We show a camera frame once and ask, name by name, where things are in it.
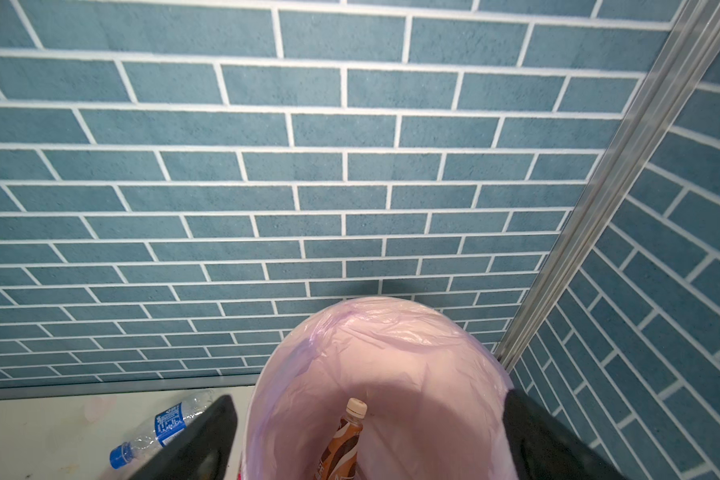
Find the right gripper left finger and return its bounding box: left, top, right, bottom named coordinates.
left=132, top=394, right=238, bottom=480

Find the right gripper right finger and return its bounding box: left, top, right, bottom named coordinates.
left=502, top=389, right=625, bottom=480

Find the blue label water bottle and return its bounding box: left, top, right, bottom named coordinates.
left=109, top=390, right=215, bottom=470

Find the brown coffee drink bottle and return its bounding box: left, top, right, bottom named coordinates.
left=313, top=398, right=368, bottom=480

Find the white bin with pink liner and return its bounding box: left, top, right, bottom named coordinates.
left=240, top=297, right=516, bottom=479

